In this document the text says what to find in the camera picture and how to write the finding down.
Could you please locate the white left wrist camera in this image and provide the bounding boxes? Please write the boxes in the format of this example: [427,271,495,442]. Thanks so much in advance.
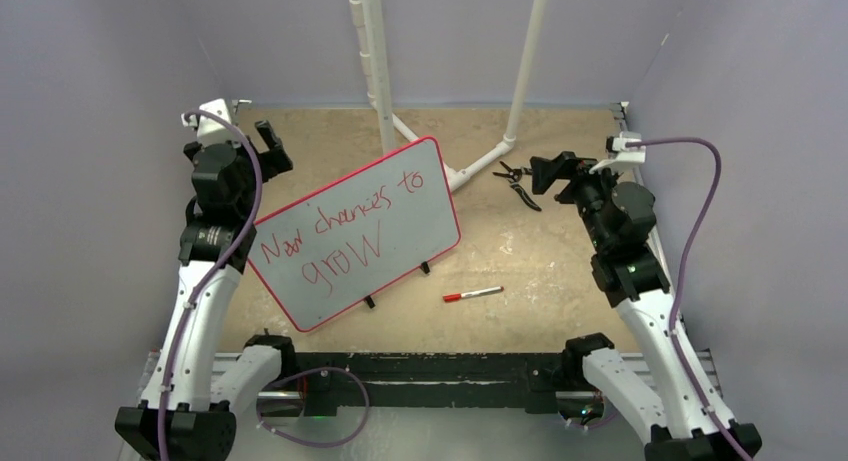
[181,98,238,147]

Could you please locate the red framed whiteboard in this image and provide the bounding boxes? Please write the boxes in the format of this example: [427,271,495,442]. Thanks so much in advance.
[248,137,461,332]

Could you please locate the metal corner bracket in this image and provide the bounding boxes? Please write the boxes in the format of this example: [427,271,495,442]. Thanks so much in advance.
[231,99,253,115]

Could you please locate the red capped whiteboard marker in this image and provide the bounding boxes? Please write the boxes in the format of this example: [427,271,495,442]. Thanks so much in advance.
[442,286,504,303]

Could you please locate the black handled pliers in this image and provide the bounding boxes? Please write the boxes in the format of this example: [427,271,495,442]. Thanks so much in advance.
[493,161,542,212]

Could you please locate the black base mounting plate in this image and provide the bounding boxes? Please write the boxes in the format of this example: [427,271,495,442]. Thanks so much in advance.
[260,352,611,422]

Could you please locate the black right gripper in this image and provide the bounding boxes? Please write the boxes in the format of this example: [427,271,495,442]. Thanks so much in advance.
[532,151,629,252]

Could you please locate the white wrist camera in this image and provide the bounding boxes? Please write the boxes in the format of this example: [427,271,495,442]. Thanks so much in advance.
[589,131,646,175]
[181,98,238,147]

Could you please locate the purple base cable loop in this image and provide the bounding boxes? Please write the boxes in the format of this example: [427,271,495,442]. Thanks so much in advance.
[256,366,371,449]

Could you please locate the white PVC pipe frame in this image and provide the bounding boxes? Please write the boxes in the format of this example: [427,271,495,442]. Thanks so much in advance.
[347,0,552,193]

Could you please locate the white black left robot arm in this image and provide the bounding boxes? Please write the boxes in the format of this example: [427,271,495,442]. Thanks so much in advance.
[115,120,298,460]

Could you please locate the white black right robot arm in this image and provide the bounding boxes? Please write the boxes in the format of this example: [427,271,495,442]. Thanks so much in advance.
[530,151,762,460]

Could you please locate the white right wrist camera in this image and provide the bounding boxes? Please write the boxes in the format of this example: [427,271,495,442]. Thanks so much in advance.
[589,131,646,175]

